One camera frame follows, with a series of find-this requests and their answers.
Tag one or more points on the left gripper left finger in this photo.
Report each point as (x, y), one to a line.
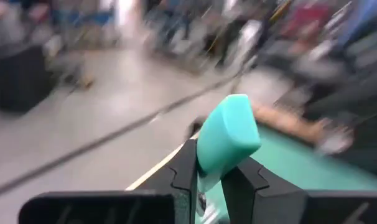
(182, 186)

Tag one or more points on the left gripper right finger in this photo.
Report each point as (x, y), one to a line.
(247, 186)

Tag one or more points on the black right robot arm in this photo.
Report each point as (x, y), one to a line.
(347, 102)

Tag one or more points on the green table mat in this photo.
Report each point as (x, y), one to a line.
(300, 168)

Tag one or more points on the black computer tower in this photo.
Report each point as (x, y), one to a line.
(17, 81)

